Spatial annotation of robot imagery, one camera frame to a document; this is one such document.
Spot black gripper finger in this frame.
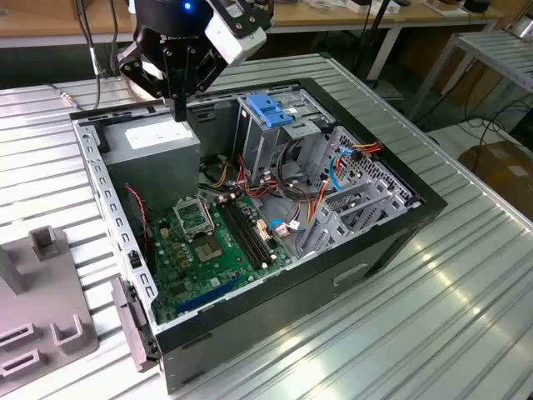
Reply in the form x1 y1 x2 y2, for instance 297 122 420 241
117 43 182 123
180 43 228 123

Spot metal disk bay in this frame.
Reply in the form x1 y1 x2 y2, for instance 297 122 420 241
297 178 417 259

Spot blue plastic drive latch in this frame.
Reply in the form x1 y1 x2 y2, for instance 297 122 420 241
246 93 295 129

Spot grey power supply unit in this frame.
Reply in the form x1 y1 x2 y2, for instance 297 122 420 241
99 112 202 213

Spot metal drive cage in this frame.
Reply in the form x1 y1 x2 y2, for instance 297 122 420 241
232 85 334 188

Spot metal socket cover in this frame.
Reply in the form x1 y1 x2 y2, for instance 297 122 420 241
172 196 216 239

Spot wooden desk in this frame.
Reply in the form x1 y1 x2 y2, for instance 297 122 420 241
0 0 505 80

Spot black RAM slot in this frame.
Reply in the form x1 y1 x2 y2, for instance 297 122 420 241
223 200 266 269
236 197 277 263
218 202 260 271
230 199 271 266

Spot green motherboard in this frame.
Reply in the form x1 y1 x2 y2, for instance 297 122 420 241
147 193 292 326

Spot blue expansion slot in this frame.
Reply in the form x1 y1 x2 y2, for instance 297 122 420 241
173 272 245 317

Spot grey case latch panel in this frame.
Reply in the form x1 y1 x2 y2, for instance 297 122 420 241
110 277 162 373

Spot black open PC case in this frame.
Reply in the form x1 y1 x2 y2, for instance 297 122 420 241
68 77 449 395

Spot metal slat side table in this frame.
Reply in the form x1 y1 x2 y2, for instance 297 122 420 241
410 31 533 122

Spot brown cardboard box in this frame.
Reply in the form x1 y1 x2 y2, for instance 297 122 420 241
457 140 533 209

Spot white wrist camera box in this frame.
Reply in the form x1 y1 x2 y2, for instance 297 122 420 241
203 0 267 68

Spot black cable with metal connector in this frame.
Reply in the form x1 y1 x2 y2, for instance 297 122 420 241
52 41 103 112

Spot yellow wires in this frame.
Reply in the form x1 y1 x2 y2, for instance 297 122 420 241
211 161 231 188

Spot black cable loop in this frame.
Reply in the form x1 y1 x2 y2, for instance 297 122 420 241
276 137 320 203

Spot red orange wire bundle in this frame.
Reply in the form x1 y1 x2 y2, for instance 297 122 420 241
236 154 278 202

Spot red black fan wire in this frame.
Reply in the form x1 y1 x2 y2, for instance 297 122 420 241
123 184 150 253

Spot blue disk wire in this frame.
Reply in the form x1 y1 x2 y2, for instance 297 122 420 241
327 145 355 193

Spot blue wire with white plug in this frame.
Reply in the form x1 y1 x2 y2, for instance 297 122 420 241
266 218 307 238

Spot orange disk power wire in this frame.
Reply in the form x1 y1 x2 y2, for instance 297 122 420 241
352 140 383 163

